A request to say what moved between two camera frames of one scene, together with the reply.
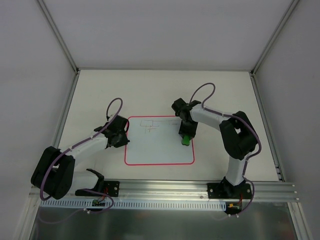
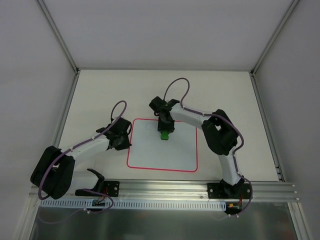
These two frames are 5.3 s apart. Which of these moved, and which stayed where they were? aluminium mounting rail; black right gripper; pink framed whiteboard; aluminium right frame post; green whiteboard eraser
Moved: green whiteboard eraser; black right gripper; pink framed whiteboard
Stayed: aluminium mounting rail; aluminium right frame post
